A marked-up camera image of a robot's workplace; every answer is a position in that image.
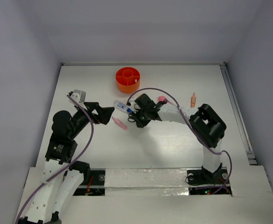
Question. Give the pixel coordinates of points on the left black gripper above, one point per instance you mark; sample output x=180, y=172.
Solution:
x=104, y=113

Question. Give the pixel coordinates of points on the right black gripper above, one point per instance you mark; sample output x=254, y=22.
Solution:
x=140, y=122

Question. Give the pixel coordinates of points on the pink glue stick tube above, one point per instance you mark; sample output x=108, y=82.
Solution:
x=162, y=99

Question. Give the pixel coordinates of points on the black handled scissors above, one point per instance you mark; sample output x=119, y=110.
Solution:
x=131, y=119

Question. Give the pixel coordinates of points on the clear blue-capped glue bottle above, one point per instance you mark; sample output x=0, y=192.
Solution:
x=122, y=107

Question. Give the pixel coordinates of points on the pink highlighter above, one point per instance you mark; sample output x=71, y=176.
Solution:
x=119, y=123

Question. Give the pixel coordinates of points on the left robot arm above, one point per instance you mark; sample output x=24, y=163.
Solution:
x=62, y=174

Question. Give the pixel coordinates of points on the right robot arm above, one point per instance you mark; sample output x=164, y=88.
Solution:
x=203, y=122

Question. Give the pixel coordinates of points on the orange round organizer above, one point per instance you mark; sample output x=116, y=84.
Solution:
x=125, y=79

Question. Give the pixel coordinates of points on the orange highlighter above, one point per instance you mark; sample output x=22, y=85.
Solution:
x=193, y=101

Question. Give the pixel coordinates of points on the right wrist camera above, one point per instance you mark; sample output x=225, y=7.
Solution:
x=130, y=101

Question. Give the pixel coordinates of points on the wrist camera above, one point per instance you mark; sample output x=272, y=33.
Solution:
x=130, y=101
x=77, y=95

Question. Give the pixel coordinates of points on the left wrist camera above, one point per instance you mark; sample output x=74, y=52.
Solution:
x=77, y=95

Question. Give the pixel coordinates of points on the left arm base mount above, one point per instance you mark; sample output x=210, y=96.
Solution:
x=95, y=186

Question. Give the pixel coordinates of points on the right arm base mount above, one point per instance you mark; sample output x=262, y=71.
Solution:
x=201, y=184

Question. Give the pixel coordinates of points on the aluminium side rail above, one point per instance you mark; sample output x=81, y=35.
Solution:
x=238, y=116

